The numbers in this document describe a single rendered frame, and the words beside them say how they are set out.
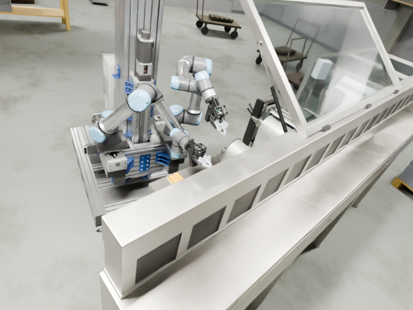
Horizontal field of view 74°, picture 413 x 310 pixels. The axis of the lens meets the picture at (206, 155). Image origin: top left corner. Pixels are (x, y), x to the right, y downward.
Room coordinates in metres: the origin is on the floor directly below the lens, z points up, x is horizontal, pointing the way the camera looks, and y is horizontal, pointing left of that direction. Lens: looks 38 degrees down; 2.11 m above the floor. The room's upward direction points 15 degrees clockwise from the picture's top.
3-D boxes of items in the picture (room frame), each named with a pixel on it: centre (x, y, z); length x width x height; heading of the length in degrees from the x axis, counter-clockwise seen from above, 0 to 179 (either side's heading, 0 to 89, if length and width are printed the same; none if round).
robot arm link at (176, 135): (1.41, 0.20, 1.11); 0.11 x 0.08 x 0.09; 51
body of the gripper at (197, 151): (1.31, 0.07, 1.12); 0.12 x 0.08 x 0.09; 51
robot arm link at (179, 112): (1.87, 0.31, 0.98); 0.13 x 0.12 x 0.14; 99
